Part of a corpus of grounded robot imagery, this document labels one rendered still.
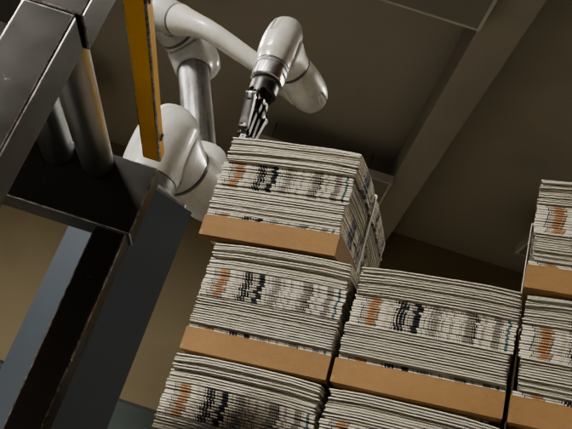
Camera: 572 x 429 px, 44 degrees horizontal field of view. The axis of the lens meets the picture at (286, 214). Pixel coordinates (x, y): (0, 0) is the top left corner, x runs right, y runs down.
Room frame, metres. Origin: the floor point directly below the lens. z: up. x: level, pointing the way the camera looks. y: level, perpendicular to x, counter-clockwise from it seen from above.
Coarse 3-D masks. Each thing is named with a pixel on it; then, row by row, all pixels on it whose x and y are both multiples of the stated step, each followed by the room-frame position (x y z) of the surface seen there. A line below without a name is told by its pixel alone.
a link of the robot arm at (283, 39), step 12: (276, 24) 1.48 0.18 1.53; (288, 24) 1.47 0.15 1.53; (264, 36) 1.50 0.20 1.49; (276, 36) 1.47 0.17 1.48; (288, 36) 1.47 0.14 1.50; (300, 36) 1.50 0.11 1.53; (264, 48) 1.49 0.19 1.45; (276, 48) 1.47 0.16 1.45; (288, 48) 1.48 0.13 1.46; (300, 48) 1.51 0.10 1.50; (288, 60) 1.49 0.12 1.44; (300, 60) 1.52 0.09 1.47; (300, 72) 1.55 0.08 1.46
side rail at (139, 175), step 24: (24, 168) 1.01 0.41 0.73; (48, 168) 1.01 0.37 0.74; (72, 168) 1.01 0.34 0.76; (120, 168) 1.01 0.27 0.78; (144, 168) 1.01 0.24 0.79; (24, 192) 1.01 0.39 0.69; (48, 192) 1.01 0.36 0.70; (72, 192) 1.01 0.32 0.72; (96, 192) 1.01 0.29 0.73; (120, 192) 1.01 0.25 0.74; (144, 192) 1.01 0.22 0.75; (48, 216) 1.05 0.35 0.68; (72, 216) 1.01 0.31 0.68; (96, 216) 1.01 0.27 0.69; (120, 216) 1.01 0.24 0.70; (144, 216) 1.05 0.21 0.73
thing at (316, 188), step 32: (256, 160) 1.27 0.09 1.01; (288, 160) 1.25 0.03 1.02; (320, 160) 1.22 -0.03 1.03; (352, 160) 1.20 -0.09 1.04; (224, 192) 1.30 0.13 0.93; (256, 192) 1.28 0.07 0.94; (288, 192) 1.25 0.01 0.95; (320, 192) 1.22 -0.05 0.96; (352, 192) 1.21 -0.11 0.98; (288, 224) 1.24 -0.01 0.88; (320, 224) 1.22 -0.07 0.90; (352, 224) 1.28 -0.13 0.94; (320, 256) 1.23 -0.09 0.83; (352, 256) 1.33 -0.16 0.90
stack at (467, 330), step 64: (256, 256) 1.27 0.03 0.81; (192, 320) 1.30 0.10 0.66; (256, 320) 1.26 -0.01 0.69; (320, 320) 1.21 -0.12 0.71; (384, 320) 1.17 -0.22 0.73; (448, 320) 1.13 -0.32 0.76; (512, 320) 1.09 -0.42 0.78; (192, 384) 1.28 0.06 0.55; (256, 384) 1.24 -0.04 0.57; (320, 384) 1.23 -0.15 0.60
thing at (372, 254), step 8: (376, 216) 1.41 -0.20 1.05; (376, 224) 1.43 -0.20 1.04; (376, 232) 1.43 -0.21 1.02; (368, 240) 1.40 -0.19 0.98; (376, 240) 1.46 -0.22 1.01; (384, 240) 1.53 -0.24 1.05; (368, 248) 1.41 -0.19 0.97; (376, 248) 1.48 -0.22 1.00; (368, 256) 1.43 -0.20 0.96; (376, 256) 1.50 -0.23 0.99; (360, 264) 1.41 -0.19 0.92; (368, 264) 1.46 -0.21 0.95; (376, 264) 1.52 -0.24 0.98; (360, 272) 1.43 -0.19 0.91
